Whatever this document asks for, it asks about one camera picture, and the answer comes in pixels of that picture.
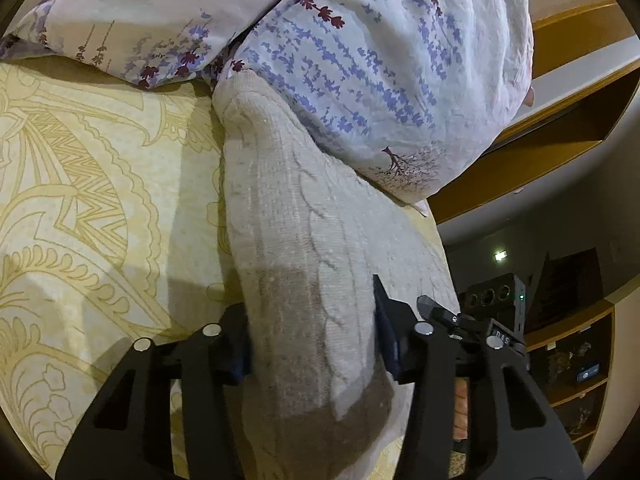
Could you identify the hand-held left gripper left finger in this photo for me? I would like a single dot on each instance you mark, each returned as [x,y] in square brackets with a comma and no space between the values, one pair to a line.
[241,355]

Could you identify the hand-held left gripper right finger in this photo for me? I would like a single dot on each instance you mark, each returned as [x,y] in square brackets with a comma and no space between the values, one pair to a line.
[387,330]

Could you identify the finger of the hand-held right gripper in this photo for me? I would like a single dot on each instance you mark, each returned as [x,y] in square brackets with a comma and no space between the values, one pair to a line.
[440,312]

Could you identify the person's right hand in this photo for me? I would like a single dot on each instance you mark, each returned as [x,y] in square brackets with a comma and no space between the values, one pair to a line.
[461,407]

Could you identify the dark angular object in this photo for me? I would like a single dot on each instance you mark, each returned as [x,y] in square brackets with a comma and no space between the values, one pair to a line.
[570,285]

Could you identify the wooden shelf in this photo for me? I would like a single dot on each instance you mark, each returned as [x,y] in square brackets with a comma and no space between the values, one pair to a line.
[607,360]

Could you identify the yellow patterned bedsheet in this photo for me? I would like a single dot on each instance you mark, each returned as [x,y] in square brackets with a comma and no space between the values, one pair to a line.
[100,185]

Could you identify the blue floral pillow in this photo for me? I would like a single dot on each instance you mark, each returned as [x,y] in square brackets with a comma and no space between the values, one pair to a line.
[375,85]

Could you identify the wooden headboard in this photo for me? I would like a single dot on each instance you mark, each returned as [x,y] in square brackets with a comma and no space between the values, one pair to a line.
[575,27]

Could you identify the pink floral pillow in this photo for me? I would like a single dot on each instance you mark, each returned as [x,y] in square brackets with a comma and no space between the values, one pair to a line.
[150,5]

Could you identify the lit wall sign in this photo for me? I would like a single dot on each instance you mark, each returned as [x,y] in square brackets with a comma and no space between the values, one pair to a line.
[500,256]

